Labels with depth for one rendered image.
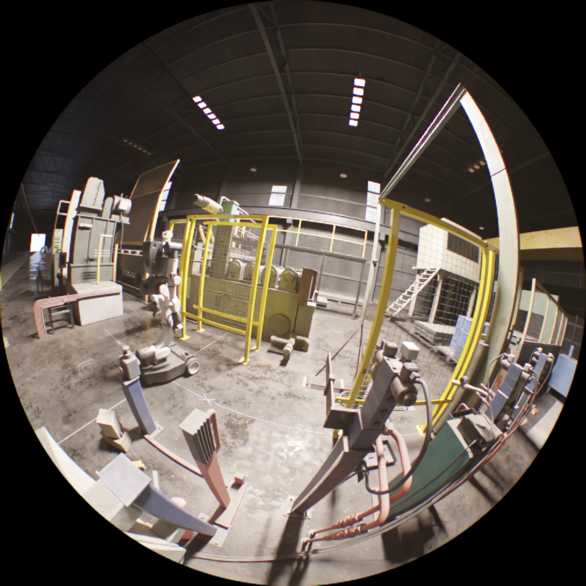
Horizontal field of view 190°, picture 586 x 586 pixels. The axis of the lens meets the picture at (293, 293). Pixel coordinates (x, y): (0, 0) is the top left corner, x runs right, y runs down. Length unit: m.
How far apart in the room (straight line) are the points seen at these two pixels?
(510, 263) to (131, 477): 2.24
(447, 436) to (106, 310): 4.30
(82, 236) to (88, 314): 1.51
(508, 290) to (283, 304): 2.96
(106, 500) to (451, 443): 1.05
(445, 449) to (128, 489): 1.02
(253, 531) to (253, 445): 0.70
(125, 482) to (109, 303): 3.58
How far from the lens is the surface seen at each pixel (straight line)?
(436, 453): 1.04
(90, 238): 4.33
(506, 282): 1.94
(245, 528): 1.30
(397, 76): 10.64
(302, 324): 2.92
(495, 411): 1.01
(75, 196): 6.80
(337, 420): 0.54
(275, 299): 2.91
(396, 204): 1.25
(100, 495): 0.42
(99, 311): 3.79
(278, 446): 1.53
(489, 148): 2.60
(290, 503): 1.34
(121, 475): 0.40
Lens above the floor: 1.29
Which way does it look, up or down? 8 degrees down
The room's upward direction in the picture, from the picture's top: 10 degrees clockwise
